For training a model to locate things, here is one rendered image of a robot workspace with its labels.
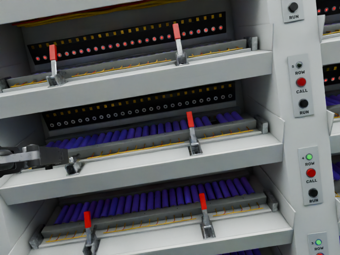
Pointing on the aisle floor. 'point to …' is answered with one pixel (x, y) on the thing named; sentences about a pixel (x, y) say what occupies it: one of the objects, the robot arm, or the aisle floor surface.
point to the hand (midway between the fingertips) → (50, 158)
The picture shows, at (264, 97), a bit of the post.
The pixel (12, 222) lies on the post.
